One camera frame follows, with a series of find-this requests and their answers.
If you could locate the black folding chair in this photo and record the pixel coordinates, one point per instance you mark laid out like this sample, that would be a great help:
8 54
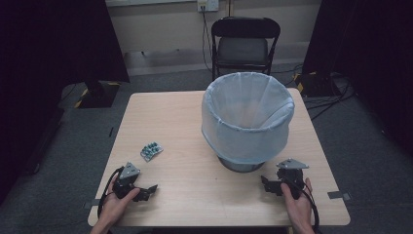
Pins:
243 48

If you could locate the grey tape strip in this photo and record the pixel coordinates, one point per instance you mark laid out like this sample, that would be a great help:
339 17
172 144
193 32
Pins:
91 204
338 195

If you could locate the white lined trash bin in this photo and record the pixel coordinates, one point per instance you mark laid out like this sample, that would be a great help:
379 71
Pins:
246 123

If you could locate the person's left hand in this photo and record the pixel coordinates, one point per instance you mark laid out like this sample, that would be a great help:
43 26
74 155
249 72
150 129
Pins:
114 204

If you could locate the black stand base striped tape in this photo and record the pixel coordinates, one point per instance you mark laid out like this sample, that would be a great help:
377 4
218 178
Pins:
99 96
316 84

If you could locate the white wall socket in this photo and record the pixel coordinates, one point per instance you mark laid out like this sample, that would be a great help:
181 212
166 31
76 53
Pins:
208 5

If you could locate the silver blister pack of pills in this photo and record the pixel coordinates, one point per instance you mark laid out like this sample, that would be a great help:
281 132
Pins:
151 151

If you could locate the grey trash bin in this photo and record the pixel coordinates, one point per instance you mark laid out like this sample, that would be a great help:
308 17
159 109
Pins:
241 166

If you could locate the person's right hand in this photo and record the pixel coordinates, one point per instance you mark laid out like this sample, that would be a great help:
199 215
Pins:
298 208

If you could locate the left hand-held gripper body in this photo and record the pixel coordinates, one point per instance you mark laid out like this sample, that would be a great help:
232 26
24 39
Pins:
127 175

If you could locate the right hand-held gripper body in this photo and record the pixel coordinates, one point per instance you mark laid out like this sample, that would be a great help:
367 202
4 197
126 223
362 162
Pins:
292 177

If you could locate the black curtain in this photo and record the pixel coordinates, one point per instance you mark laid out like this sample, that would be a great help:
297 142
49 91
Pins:
48 65
373 65

